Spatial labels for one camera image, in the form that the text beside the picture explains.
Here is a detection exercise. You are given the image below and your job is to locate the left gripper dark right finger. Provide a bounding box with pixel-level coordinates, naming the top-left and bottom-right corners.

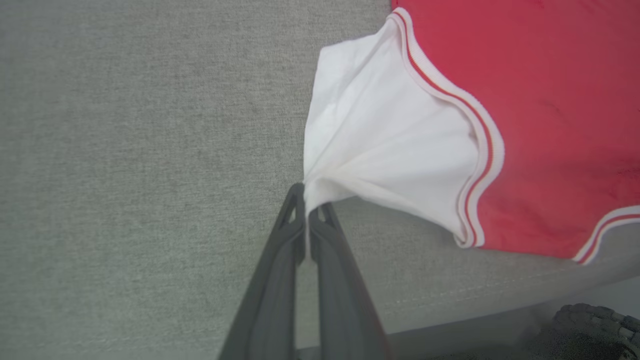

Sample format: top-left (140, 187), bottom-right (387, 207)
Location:
top-left (309, 202), bottom-right (391, 360)

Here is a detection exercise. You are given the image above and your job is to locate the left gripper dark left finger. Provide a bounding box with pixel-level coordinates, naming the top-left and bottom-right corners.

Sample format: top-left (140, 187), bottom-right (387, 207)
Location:
top-left (218, 182), bottom-right (307, 360)

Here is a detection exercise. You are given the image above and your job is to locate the red and white garment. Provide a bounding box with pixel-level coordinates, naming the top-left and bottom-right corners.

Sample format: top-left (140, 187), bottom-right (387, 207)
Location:
top-left (302, 0), bottom-right (640, 266)

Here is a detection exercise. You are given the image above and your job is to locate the grey fabric sofa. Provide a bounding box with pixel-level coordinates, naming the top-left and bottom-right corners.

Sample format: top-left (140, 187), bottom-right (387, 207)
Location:
top-left (0, 0), bottom-right (640, 360)

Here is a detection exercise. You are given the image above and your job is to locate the dark grey woven basket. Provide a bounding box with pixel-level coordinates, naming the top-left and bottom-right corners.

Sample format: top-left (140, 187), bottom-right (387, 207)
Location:
top-left (525, 303), bottom-right (640, 360)

